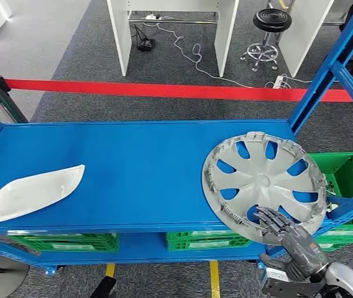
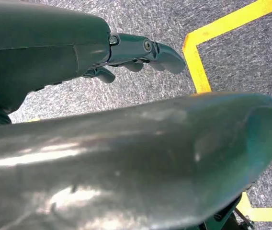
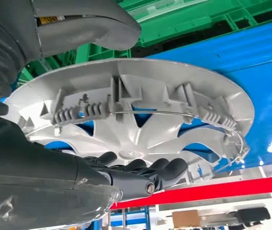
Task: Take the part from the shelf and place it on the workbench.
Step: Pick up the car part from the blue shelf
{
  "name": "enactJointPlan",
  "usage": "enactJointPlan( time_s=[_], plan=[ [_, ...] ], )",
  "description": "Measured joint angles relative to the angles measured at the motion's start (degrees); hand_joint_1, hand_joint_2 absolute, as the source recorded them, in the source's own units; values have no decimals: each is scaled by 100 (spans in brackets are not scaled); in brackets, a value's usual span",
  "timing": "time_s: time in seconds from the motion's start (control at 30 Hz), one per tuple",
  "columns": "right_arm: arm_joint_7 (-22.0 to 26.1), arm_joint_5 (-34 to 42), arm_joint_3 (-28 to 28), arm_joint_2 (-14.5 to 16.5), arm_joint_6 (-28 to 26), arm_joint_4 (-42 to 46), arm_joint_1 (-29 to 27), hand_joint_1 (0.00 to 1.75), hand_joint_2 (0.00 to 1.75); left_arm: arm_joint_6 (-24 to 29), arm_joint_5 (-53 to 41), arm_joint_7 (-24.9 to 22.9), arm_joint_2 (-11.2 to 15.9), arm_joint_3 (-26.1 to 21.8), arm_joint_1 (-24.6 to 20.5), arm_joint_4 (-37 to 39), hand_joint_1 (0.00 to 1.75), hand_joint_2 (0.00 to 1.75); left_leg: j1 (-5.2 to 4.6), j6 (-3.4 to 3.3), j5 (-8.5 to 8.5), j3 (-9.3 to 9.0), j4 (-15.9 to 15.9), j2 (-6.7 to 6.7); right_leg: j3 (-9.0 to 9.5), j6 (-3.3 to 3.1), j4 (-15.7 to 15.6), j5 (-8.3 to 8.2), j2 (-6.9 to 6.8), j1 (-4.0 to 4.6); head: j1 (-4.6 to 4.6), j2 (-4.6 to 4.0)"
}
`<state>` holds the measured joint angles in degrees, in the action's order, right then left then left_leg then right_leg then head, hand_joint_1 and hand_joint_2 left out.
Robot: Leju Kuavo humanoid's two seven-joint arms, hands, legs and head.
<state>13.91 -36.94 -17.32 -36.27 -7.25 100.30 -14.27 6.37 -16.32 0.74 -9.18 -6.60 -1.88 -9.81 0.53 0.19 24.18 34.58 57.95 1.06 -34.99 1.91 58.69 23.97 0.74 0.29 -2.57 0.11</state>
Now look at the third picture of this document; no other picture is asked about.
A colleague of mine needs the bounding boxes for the blue metal shelf rack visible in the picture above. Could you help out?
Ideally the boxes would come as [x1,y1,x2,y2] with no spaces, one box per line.
[0,17,272,174]

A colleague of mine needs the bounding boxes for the green plastic crate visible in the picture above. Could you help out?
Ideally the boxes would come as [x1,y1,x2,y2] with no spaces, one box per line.
[116,0,272,58]
[16,43,131,90]

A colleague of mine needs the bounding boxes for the brown cardboard box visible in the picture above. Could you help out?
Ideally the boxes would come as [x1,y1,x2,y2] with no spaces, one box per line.
[171,209,200,229]

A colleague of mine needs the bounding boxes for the red barrier belt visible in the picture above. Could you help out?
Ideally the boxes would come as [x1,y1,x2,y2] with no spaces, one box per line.
[110,175,272,210]

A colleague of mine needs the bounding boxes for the black seat chrome stool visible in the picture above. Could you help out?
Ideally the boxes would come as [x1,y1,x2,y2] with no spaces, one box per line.
[235,207,271,227]

